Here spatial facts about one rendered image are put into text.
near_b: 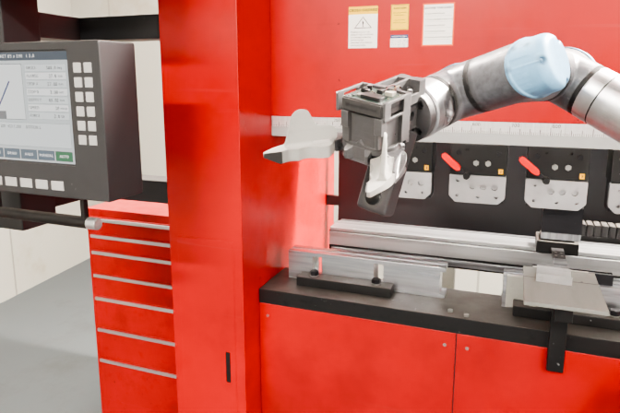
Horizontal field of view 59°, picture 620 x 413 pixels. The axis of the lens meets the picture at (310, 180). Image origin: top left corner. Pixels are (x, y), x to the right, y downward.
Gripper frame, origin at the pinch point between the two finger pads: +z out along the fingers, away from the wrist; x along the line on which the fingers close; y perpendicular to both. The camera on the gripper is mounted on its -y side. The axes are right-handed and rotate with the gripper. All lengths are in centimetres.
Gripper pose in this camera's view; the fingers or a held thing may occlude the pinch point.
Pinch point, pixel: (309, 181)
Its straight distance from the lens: 59.1
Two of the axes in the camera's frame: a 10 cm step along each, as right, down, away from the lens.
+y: -0.2, -8.9, -4.5
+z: -6.7, 3.5, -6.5
